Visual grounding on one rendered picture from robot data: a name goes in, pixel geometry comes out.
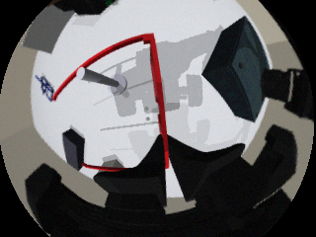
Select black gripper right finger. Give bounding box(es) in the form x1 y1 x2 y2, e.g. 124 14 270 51
167 135 245 202

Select blue glasses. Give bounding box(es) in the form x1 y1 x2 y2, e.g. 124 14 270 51
36 76 54 103

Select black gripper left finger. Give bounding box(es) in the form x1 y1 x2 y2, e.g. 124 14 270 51
94 134 167 208

